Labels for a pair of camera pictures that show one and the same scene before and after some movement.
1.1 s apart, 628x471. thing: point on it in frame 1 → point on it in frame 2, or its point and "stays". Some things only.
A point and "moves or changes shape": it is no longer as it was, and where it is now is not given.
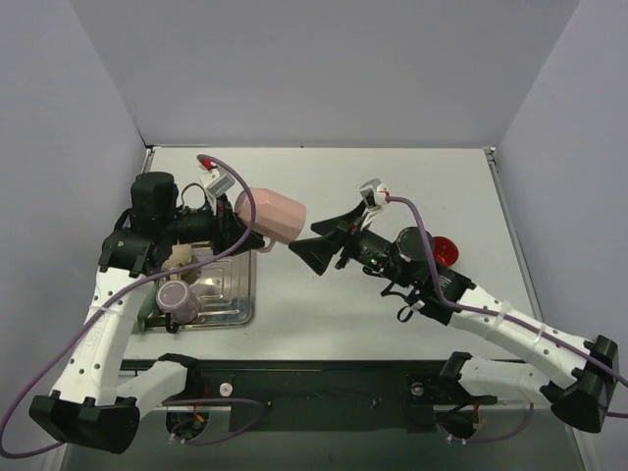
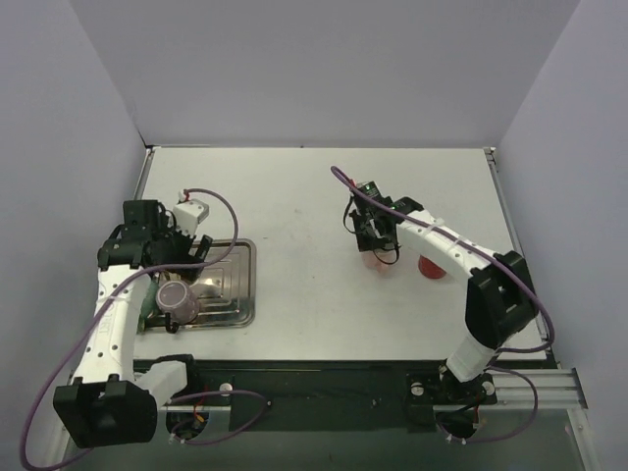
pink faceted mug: (277, 217) moves or changes shape
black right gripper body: (346, 242) → (374, 240)
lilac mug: (178, 298) stays
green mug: (148, 307) stays
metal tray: (227, 288) stays
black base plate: (324, 396) stays
